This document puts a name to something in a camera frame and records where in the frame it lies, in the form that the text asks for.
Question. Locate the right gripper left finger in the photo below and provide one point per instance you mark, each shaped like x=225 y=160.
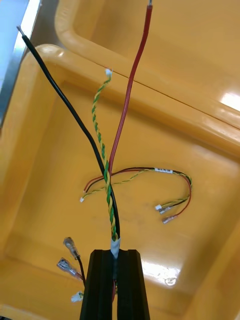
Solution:
x=98 y=287

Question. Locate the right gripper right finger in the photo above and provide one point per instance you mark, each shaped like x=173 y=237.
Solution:
x=131 y=287

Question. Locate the yellow-orange plastic bin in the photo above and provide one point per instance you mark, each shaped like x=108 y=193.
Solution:
x=155 y=140
x=180 y=45

